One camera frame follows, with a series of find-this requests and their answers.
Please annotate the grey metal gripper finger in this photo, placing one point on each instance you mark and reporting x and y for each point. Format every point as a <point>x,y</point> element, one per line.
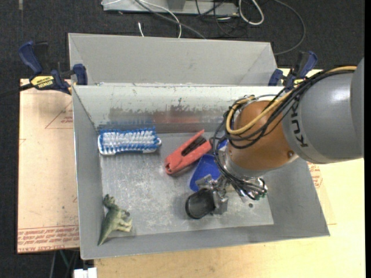
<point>206,182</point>
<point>221,203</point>

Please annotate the blue flat plastic piece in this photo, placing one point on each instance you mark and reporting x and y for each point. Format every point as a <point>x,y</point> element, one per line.
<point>204,168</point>

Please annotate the black rounded cup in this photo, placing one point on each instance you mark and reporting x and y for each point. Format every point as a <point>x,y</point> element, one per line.
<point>198,206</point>

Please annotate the red plastic clip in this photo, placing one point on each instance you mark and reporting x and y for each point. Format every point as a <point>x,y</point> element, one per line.
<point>185,156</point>

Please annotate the grey metal bin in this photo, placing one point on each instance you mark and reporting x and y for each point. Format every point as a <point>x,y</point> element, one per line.
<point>150,184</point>

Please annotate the blue and white scrub brush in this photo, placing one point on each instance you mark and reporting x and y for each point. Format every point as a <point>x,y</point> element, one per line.
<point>127,142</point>

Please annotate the green toy dinosaur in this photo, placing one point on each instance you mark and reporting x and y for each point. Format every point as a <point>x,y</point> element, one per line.
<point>113,217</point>

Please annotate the brown cardboard board red print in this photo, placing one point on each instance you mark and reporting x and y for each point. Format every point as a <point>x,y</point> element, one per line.
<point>43,169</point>

